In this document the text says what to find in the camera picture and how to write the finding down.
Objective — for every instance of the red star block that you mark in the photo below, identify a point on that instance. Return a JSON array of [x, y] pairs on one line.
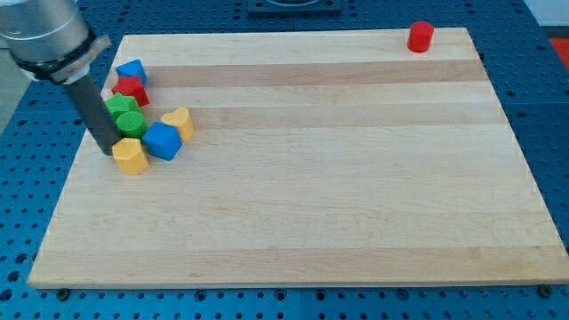
[[132, 86]]

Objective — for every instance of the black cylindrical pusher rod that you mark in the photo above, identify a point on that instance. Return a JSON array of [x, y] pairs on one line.
[[85, 95]]

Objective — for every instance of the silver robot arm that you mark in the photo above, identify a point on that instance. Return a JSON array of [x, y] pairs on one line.
[[50, 39]]

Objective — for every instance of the blue cube block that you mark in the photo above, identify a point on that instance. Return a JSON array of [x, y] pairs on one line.
[[162, 141]]

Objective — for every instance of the green star block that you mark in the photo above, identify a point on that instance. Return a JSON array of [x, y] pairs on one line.
[[120, 104]]

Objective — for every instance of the yellow heart block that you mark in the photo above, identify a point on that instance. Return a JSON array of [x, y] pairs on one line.
[[181, 119]]

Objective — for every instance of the red cylinder block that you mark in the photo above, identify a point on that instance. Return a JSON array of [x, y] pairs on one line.
[[420, 36]]

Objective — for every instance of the blue triangle block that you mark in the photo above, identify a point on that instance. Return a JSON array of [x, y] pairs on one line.
[[133, 68]]

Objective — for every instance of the yellow pentagon block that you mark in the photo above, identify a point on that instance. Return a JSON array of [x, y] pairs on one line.
[[130, 157]]

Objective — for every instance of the green cylinder block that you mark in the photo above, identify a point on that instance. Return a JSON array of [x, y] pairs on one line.
[[131, 124]]

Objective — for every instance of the light wooden board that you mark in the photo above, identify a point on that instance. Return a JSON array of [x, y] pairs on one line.
[[331, 158]]

